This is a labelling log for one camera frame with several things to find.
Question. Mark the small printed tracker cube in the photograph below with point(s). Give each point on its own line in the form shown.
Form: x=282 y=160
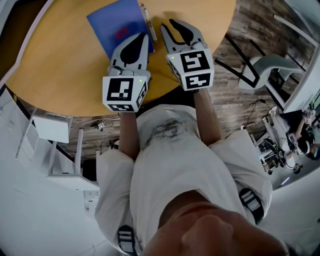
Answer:
x=101 y=124

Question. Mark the white curved chair black frame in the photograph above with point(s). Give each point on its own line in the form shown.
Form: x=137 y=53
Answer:
x=275 y=62

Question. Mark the black metal stand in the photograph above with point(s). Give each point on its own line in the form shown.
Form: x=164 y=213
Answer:
x=271 y=147

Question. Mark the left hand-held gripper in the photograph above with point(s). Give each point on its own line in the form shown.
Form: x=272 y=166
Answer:
x=120 y=90

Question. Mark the person's face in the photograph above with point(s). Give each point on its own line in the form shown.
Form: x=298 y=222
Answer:
x=212 y=240

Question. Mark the white table with legs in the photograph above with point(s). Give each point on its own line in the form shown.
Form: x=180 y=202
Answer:
x=72 y=181

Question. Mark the blue notebook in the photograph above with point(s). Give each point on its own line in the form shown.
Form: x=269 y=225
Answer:
x=112 y=20

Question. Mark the clear ballpoint pen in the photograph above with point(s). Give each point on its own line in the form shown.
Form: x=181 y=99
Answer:
x=148 y=22

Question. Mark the person's white t-shirt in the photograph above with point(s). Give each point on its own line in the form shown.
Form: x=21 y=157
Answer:
x=180 y=162

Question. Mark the person's left forearm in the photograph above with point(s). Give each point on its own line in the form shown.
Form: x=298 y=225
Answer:
x=128 y=136

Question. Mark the white wall socket panel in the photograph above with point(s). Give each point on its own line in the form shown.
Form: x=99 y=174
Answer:
x=90 y=202

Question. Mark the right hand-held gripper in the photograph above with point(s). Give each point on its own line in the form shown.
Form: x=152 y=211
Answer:
x=195 y=62

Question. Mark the round wooden table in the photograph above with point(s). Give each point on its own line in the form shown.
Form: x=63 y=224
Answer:
x=62 y=75

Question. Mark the white square stool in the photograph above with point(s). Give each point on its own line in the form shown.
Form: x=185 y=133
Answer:
x=51 y=128

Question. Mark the person's right forearm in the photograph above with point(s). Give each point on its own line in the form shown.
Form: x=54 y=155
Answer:
x=207 y=117

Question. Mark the person's neck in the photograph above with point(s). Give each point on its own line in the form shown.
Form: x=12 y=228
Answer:
x=190 y=203

